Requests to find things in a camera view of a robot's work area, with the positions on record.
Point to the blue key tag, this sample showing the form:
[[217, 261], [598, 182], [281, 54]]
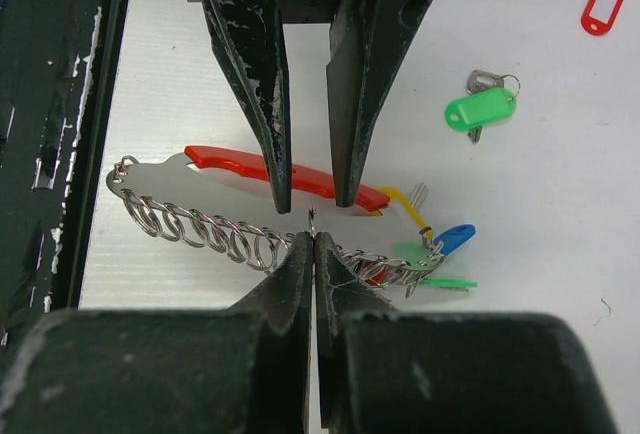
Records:
[[452, 239]]

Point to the red key tag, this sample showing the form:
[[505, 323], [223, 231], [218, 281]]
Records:
[[374, 273]]

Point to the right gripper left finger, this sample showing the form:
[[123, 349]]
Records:
[[279, 369]]

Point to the key with green tag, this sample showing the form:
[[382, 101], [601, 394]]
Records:
[[491, 99]]

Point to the yellow key tag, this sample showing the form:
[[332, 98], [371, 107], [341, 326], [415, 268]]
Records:
[[411, 205]]

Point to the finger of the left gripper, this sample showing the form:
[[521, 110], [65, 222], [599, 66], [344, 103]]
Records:
[[369, 40], [247, 39]]

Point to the green key tag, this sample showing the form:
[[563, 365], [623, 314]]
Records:
[[419, 264]]

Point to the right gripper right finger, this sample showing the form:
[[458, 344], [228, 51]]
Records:
[[354, 345]]

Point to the metal key holder red handle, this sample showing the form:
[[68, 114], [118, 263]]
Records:
[[173, 201]]

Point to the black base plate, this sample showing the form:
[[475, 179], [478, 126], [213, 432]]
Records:
[[58, 69]]

